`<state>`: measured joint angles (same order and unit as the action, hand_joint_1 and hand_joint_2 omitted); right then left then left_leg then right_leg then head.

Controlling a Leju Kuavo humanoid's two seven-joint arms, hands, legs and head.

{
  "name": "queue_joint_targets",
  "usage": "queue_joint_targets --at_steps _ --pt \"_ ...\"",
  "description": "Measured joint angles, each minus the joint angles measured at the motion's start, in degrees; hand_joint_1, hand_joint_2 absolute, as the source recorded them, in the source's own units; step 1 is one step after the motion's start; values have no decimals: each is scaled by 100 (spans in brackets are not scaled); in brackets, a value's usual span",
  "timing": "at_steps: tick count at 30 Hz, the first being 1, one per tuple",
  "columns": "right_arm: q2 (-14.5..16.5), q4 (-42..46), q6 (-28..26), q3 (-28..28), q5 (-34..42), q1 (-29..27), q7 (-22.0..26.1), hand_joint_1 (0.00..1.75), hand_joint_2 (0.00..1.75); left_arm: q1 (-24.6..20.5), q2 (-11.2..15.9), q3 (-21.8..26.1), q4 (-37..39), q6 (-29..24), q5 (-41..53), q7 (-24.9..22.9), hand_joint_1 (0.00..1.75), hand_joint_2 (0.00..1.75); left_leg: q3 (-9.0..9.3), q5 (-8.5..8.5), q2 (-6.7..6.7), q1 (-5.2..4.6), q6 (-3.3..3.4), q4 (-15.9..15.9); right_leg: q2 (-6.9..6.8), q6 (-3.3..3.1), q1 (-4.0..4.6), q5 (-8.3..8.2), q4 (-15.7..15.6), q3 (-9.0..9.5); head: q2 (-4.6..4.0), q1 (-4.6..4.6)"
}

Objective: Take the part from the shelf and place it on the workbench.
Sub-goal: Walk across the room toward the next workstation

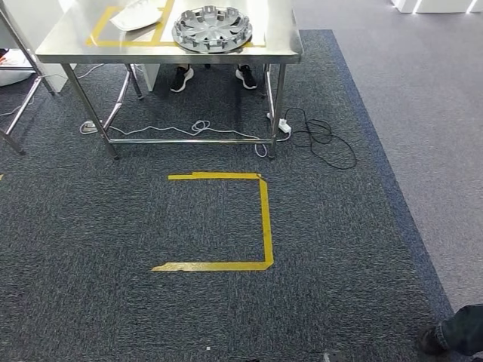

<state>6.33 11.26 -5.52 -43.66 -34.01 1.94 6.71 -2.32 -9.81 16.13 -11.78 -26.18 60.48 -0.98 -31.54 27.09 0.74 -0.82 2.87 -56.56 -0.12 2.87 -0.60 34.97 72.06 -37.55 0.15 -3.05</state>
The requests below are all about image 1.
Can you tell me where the white plastic car part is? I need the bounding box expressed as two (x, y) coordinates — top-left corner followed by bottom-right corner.
(109, 0), (164, 32)

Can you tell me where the steel workbench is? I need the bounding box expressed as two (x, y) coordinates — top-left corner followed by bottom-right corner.
(35, 0), (305, 162)

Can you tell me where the yellow floor tape outline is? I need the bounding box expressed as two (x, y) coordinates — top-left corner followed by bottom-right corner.
(152, 171), (275, 273)

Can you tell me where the person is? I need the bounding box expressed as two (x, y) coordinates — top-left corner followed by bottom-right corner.
(170, 62), (258, 94)
(417, 303), (483, 357)

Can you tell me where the grey wheel hubcap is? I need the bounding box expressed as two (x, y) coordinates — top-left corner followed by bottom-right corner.
(171, 5), (253, 54)

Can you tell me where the steel table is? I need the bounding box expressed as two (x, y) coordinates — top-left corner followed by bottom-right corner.
(0, 0), (55, 157)

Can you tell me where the white lit display plinth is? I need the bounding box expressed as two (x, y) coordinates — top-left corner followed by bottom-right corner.
(390, 0), (483, 14)

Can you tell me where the white rounded shell piece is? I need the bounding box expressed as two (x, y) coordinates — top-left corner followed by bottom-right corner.
(0, 48), (36, 88)

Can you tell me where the white power cable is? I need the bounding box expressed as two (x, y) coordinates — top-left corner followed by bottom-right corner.
(79, 117), (291, 159)

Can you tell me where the black floor cable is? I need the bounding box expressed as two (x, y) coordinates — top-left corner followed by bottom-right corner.
(282, 107), (357, 171)

